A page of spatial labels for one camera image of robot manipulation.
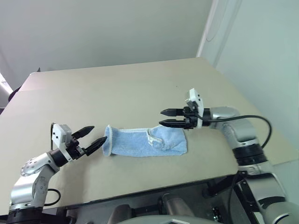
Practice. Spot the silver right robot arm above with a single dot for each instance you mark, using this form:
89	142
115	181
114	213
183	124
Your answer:
243	137

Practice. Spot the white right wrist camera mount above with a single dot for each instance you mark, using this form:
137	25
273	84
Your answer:
195	96

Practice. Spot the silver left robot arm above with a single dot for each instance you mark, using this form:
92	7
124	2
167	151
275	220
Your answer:
28	184

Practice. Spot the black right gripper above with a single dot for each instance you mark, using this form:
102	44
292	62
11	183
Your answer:
191	119

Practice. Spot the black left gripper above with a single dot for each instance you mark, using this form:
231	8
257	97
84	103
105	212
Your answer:
75	149

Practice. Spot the grey curved body shell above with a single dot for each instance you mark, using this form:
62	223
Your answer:
163	220

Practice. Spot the white object at room edge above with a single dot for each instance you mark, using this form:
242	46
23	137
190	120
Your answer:
4	91

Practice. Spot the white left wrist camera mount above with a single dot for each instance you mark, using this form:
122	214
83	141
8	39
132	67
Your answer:
59	134

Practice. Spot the grey rounded cylinder shape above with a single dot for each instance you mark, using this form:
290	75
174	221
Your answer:
177	205

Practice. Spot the light blue towel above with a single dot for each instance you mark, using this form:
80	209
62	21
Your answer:
130	144

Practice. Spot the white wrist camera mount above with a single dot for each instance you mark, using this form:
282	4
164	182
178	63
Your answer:
195	96
59	134

